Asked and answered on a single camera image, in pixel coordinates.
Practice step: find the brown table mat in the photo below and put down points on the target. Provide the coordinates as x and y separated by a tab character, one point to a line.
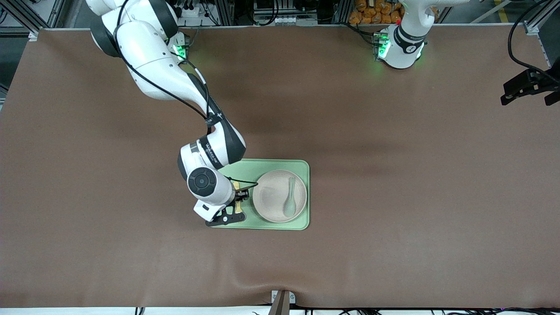
131	253

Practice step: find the white connector strip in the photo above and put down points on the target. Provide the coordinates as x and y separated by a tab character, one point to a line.
286	19

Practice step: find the round beige plate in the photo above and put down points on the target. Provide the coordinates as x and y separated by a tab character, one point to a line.
271	201

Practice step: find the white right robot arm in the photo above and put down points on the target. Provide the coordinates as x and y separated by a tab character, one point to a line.
148	57

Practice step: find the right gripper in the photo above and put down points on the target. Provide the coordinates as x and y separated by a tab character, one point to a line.
240	194

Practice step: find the bag of orange snacks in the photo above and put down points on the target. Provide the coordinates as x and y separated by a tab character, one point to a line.
376	13

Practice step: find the yellow plastic fork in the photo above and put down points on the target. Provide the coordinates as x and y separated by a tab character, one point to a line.
239	206

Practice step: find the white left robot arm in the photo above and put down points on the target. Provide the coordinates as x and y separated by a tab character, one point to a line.
400	57

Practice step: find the white power strip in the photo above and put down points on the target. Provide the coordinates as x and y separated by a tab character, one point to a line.
192	11

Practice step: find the metal table edge bracket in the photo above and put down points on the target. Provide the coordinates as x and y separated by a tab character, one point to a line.
282	304

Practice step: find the light green plastic spoon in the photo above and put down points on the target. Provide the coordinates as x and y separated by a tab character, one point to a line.
289	209

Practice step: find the light green rectangular tray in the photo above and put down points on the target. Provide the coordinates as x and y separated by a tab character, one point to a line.
262	225

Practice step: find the aluminium frame profile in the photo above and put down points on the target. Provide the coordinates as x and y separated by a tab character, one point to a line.
26	17
531	26

